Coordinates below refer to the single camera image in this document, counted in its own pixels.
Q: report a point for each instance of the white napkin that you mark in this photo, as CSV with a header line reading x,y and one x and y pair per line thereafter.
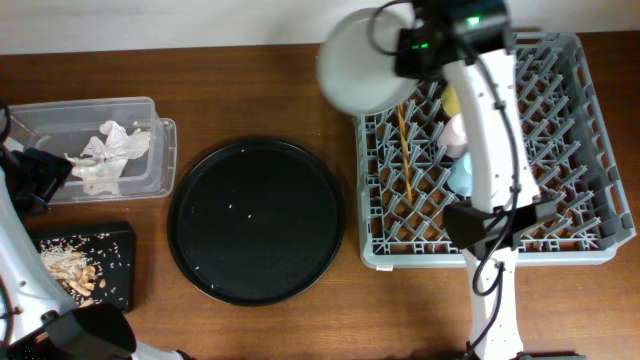
x,y
101,163

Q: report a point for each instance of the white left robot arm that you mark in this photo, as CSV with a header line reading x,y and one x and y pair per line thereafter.
x,y
42,319

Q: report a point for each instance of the light blue cup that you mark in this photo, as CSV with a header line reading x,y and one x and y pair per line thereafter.
x,y
460,180

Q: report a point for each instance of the grey plastic dishwasher rack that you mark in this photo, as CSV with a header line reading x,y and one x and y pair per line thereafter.
x,y
402,190

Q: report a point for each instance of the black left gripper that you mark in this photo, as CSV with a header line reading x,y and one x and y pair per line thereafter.
x,y
53,169

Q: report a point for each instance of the black rectangular bin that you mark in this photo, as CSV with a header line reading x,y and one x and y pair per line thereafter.
x,y
112,246

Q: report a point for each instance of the white label sticker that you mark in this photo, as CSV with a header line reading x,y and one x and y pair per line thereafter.
x,y
384,268

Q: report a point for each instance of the pink cup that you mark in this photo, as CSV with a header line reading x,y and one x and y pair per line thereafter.
x,y
453,137

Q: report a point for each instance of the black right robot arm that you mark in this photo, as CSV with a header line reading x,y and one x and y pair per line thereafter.
x,y
471,43

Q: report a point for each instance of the grey plate with food scraps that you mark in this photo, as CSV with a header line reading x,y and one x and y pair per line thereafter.
x,y
354,78

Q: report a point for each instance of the yellow bowl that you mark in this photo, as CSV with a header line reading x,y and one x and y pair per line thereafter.
x,y
449,101

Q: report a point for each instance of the clear plastic waste bin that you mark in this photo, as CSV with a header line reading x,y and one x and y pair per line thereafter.
x,y
66,127

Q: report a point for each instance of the food scraps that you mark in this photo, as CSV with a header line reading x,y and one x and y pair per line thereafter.
x,y
79,276

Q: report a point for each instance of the round black serving tray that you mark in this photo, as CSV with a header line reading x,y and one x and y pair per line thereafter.
x,y
256,222

